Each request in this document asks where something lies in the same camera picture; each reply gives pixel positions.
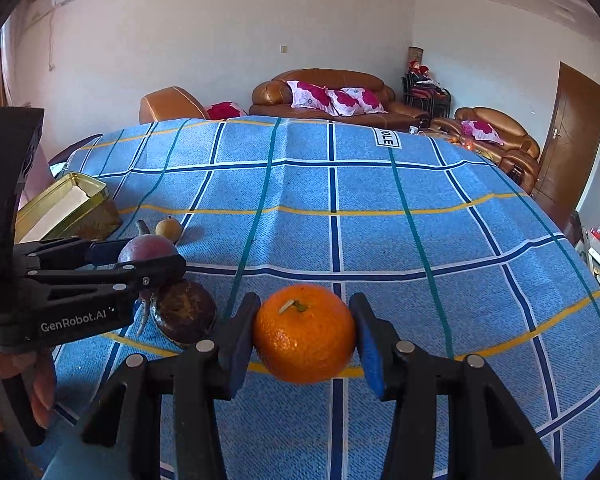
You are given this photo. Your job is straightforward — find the small yellow round fruit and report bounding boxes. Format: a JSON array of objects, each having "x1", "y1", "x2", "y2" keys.
[{"x1": 155, "y1": 216, "x2": 183, "y2": 243}]

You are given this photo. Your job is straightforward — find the purple radish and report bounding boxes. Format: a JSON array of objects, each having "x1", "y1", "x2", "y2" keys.
[{"x1": 117, "y1": 220, "x2": 181, "y2": 339}]

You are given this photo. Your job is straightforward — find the long brown leather sofa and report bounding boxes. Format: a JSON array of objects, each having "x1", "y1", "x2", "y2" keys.
[{"x1": 249, "y1": 68, "x2": 431, "y2": 133}]

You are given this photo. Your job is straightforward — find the stacked black chairs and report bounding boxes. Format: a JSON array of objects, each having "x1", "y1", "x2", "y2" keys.
[{"x1": 402, "y1": 74, "x2": 452, "y2": 118}]

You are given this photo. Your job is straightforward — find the brown wooden door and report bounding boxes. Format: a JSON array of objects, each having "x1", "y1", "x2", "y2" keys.
[{"x1": 530, "y1": 61, "x2": 600, "y2": 216}]

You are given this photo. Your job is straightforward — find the orange tangerine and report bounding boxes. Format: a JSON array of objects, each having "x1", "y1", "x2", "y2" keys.
[{"x1": 252, "y1": 283, "x2": 357, "y2": 384}]

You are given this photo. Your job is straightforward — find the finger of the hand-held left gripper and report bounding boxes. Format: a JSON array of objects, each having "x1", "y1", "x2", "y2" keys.
[
  {"x1": 14, "y1": 237, "x2": 131, "y2": 275},
  {"x1": 26, "y1": 254, "x2": 188, "y2": 307}
]

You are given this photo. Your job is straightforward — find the blue plaid tablecloth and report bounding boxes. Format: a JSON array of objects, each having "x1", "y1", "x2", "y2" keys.
[{"x1": 22, "y1": 116, "x2": 600, "y2": 480}]

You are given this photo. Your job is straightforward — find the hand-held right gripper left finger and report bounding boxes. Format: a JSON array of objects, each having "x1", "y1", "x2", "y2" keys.
[{"x1": 72, "y1": 291, "x2": 262, "y2": 480}]

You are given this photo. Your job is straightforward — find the dark brown round fruit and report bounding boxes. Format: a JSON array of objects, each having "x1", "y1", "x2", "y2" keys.
[{"x1": 150, "y1": 280, "x2": 217, "y2": 348}]

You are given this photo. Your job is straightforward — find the brown leather armchair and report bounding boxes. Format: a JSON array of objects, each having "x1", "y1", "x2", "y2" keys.
[
  {"x1": 139, "y1": 86, "x2": 211, "y2": 124},
  {"x1": 430, "y1": 106, "x2": 541, "y2": 196}
]

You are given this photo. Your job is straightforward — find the person's left hand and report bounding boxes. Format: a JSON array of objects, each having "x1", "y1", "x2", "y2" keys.
[{"x1": 0, "y1": 342, "x2": 57, "y2": 434}]

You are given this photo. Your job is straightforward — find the pink floral pillow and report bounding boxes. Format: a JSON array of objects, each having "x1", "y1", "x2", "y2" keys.
[
  {"x1": 327, "y1": 87, "x2": 387, "y2": 115},
  {"x1": 461, "y1": 120, "x2": 501, "y2": 143},
  {"x1": 286, "y1": 80, "x2": 333, "y2": 109},
  {"x1": 206, "y1": 101, "x2": 248, "y2": 121}
]

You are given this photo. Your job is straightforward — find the low television cabinet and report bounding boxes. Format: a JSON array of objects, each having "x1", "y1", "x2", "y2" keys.
[{"x1": 570, "y1": 210, "x2": 600, "y2": 306}]

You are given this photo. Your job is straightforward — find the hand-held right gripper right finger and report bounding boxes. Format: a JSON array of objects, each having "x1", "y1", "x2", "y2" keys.
[{"x1": 348, "y1": 291, "x2": 563, "y2": 480}]

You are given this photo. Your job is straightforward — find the gold tin box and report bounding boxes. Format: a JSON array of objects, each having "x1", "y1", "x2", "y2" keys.
[{"x1": 14, "y1": 171, "x2": 122, "y2": 246}]

